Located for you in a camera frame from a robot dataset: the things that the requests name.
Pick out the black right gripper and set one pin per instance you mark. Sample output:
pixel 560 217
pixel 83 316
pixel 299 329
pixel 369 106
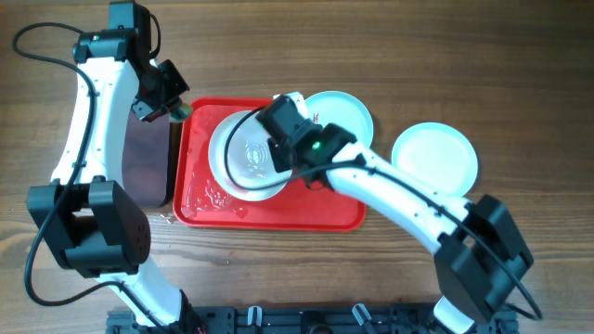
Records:
pixel 277 159

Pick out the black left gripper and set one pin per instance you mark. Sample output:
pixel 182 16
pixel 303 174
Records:
pixel 148 110

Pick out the green yellow sponge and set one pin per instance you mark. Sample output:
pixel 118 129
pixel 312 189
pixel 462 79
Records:
pixel 181 113

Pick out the white plate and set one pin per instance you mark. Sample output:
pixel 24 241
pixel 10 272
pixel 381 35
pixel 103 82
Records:
pixel 249 159

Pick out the pale green plate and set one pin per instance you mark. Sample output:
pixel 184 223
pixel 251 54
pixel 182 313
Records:
pixel 344 110

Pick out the pale blue plate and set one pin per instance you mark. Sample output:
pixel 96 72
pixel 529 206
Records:
pixel 437 155

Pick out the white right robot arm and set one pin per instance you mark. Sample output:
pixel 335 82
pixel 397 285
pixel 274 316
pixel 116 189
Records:
pixel 479 253

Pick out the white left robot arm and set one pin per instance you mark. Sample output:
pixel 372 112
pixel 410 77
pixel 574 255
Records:
pixel 84 216

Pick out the black water tray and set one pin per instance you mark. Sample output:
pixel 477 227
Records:
pixel 146 165

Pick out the red plastic tray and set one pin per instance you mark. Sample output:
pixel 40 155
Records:
pixel 200 202

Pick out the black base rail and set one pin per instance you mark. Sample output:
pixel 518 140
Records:
pixel 398 318

